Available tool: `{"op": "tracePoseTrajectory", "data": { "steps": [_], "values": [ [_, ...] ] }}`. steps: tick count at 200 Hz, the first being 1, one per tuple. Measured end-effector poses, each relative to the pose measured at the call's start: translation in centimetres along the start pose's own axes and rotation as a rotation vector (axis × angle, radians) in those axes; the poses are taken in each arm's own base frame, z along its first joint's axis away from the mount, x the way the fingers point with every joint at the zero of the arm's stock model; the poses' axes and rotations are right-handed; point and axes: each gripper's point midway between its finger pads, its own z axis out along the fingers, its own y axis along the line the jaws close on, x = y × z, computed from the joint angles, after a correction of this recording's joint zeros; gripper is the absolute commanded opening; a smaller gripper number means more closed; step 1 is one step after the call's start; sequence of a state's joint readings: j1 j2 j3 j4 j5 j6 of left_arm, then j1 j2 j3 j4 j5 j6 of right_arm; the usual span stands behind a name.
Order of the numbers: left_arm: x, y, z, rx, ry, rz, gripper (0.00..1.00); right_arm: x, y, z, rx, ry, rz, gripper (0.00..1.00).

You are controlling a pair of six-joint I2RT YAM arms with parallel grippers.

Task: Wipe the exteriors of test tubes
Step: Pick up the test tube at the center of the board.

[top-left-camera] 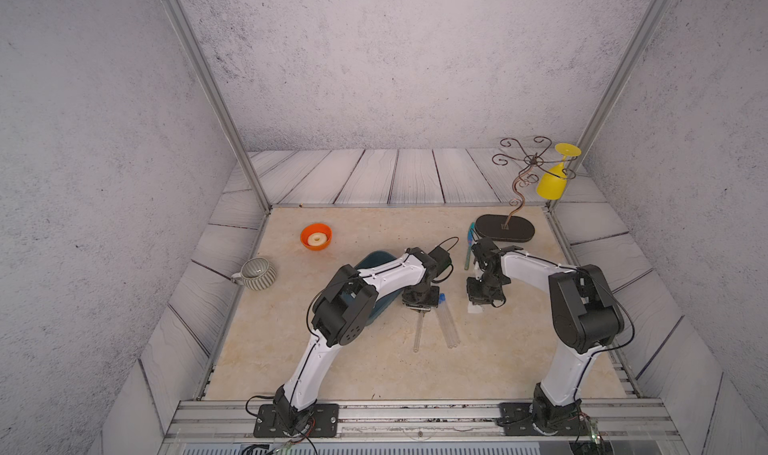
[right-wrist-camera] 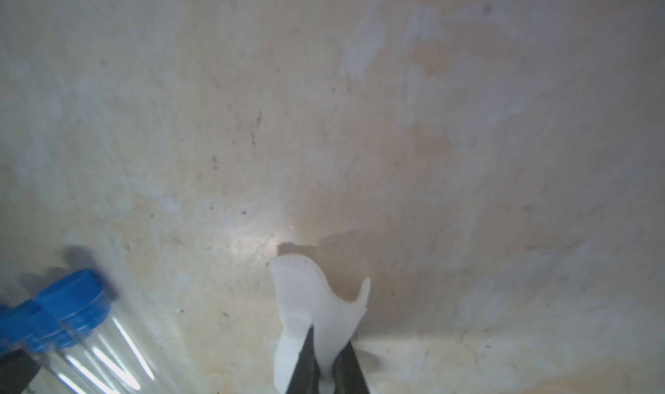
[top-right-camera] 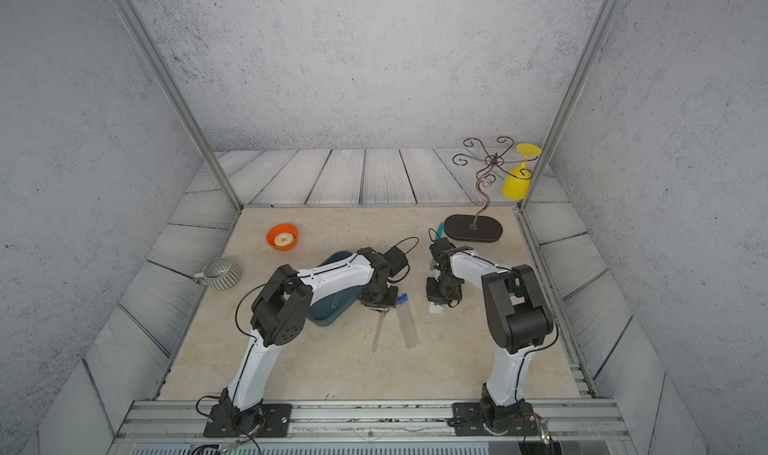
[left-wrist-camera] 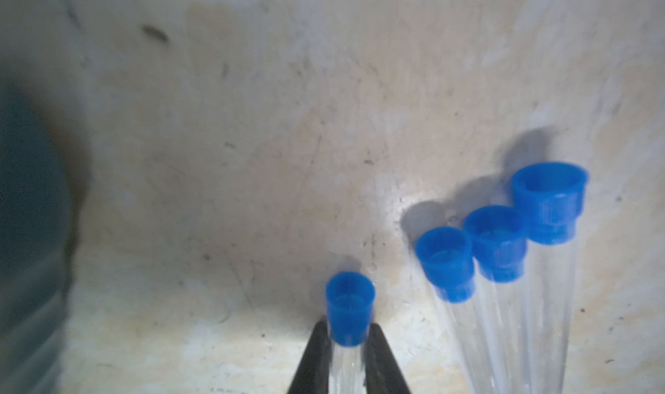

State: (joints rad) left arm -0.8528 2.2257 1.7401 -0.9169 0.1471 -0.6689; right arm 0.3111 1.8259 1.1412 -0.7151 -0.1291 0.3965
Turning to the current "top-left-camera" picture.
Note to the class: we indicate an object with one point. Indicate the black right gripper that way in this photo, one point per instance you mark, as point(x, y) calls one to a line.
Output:
point(475, 298)

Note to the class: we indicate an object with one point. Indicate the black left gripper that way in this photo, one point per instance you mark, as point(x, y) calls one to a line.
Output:
point(410, 300)

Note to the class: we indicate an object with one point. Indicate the white wiping cloth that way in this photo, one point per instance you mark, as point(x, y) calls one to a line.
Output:
point(475, 309)

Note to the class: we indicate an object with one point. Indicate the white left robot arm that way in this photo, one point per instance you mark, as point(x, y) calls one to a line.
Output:
point(340, 313)

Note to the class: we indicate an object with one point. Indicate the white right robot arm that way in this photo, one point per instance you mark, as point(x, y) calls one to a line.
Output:
point(585, 315)

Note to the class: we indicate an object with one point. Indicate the teal plastic tub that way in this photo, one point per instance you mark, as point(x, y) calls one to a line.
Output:
point(375, 260)

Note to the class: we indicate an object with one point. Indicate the black metal scroll stand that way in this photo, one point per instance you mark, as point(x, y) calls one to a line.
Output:
point(513, 228)

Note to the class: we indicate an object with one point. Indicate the yellow plastic goblet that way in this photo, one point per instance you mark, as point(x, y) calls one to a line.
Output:
point(553, 183)

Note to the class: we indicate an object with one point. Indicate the orange plastic bowl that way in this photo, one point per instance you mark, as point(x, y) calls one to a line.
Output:
point(316, 227)

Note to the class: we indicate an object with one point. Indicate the grey striped ceramic mug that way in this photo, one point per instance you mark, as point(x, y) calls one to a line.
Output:
point(256, 274)

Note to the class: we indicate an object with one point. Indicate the cream ring donut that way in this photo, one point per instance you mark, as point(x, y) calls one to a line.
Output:
point(317, 239)

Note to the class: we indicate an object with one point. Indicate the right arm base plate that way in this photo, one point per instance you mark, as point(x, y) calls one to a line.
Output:
point(533, 419)

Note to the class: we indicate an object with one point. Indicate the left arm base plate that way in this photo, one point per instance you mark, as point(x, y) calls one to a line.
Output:
point(317, 421)

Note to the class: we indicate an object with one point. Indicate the aluminium front rail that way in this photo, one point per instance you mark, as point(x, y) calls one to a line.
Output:
point(611, 421)

